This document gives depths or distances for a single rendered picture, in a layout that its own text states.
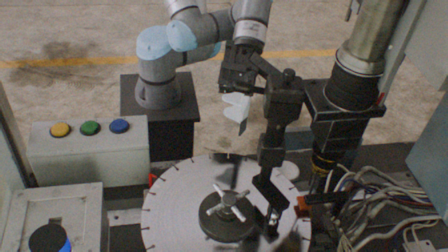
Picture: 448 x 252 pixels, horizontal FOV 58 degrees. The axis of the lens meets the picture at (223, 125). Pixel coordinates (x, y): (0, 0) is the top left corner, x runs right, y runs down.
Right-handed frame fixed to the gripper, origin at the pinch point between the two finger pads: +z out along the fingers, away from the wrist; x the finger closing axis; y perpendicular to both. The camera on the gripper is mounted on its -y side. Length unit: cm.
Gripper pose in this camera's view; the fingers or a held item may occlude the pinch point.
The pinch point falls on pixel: (243, 131)
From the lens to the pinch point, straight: 89.2
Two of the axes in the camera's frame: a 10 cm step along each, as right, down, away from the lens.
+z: -1.7, 9.6, -2.1
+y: -9.8, -1.6, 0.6
